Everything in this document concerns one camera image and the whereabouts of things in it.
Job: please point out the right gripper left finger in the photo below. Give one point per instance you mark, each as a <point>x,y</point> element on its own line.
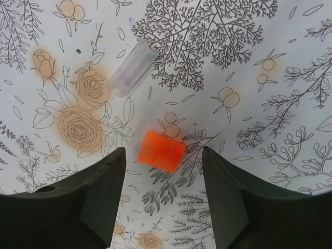
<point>77,212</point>

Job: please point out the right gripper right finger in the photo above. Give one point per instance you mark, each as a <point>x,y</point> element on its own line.
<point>248,212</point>

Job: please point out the transparent pen cap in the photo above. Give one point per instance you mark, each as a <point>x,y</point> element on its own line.
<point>133,69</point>

